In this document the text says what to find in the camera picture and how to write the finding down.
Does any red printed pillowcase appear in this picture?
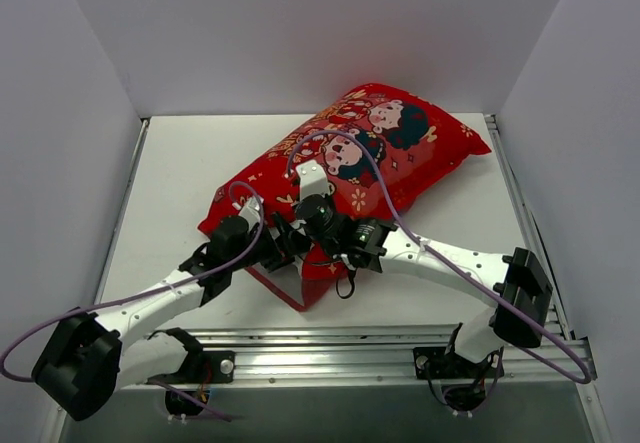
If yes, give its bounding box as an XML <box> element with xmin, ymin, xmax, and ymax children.
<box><xmin>197</xmin><ymin>81</ymin><xmax>493</xmax><ymax>313</ymax></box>

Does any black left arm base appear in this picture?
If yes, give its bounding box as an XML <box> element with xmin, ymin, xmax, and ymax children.
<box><xmin>190</xmin><ymin>350</ymin><xmax>236</xmax><ymax>386</ymax></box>

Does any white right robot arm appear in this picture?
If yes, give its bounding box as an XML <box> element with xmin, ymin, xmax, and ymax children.
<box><xmin>295</xmin><ymin>194</ymin><xmax>552</xmax><ymax>376</ymax></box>

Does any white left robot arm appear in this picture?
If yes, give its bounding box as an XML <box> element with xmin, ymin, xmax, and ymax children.
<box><xmin>31</xmin><ymin>216</ymin><xmax>299</xmax><ymax>421</ymax></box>

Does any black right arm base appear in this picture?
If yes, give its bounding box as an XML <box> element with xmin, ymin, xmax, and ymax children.
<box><xmin>412</xmin><ymin>346</ymin><xmax>504</xmax><ymax>380</ymax></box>

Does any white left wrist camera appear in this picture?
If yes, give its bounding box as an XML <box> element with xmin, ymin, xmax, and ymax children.
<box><xmin>232</xmin><ymin>197</ymin><xmax>262</xmax><ymax>226</ymax></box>

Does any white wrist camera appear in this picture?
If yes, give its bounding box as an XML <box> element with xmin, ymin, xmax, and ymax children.
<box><xmin>294</xmin><ymin>159</ymin><xmax>332</xmax><ymax>202</ymax></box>
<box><xmin>232</xmin><ymin>197</ymin><xmax>262</xmax><ymax>226</ymax></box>

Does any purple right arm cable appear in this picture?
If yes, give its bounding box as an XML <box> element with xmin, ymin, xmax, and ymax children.
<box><xmin>284</xmin><ymin>130</ymin><xmax>594</xmax><ymax>384</ymax></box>

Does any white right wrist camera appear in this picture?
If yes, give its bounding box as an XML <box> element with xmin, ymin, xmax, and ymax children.
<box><xmin>294</xmin><ymin>159</ymin><xmax>332</xmax><ymax>202</ymax></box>

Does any aluminium front mounting rail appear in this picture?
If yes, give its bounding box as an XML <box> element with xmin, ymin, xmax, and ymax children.
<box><xmin>114</xmin><ymin>323</ymin><xmax>599</xmax><ymax>389</ymax></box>

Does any aluminium side rail left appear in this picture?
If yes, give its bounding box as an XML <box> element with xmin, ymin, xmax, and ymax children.
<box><xmin>88</xmin><ymin>118</ymin><xmax>151</xmax><ymax>304</ymax></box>

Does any aluminium side rail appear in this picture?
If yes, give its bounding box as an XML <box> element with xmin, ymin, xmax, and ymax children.
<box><xmin>483</xmin><ymin>114</ymin><xmax>574</xmax><ymax>340</ymax></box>
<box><xmin>88</xmin><ymin>118</ymin><xmax>151</xmax><ymax>304</ymax></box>

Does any aluminium side rail right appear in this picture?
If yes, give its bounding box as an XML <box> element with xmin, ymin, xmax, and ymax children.
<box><xmin>483</xmin><ymin>114</ymin><xmax>574</xmax><ymax>340</ymax></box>

